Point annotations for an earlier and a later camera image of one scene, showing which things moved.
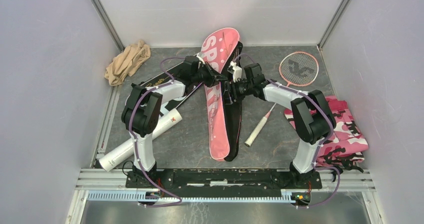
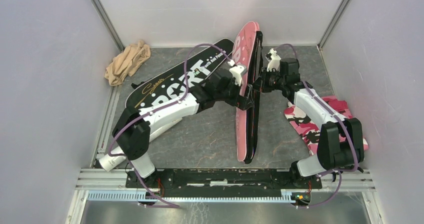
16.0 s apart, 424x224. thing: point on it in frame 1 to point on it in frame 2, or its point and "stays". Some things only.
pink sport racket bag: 217,48 to 248,51
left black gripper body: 205,75 to 230,95
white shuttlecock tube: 125,150 stays
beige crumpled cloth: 127,62 stays
